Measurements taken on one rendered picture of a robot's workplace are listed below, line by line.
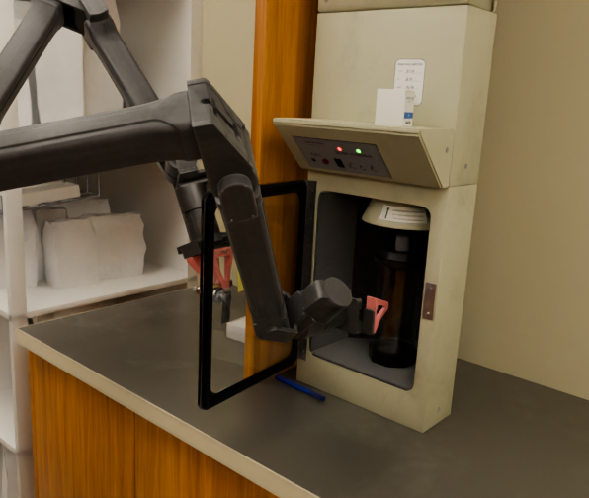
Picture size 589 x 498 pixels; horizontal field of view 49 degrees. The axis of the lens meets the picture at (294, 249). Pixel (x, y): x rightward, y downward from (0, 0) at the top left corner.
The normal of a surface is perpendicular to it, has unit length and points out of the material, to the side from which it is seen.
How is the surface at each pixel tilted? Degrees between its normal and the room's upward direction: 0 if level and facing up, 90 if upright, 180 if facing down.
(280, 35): 90
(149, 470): 90
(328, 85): 90
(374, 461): 0
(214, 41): 90
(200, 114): 43
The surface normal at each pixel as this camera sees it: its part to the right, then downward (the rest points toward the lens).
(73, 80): 0.18, 0.33
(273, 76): 0.75, 0.19
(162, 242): -0.66, 0.14
